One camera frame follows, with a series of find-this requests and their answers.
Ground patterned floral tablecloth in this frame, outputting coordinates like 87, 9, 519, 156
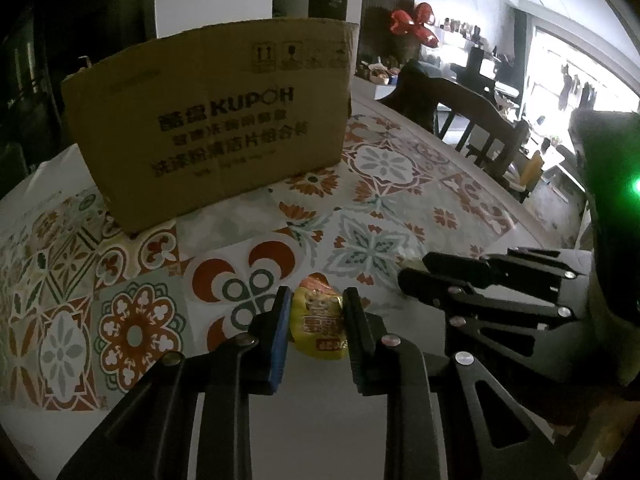
1, 108, 516, 411

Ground brown cardboard box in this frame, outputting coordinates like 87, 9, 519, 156
62, 18, 358, 233

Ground red balloon dog sculpture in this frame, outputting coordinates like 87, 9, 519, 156
390, 2, 439, 48

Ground yellow snack packet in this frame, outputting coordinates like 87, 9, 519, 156
290, 273, 347, 361

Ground dark wooden dining chair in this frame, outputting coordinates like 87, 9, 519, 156
380, 60, 530, 202

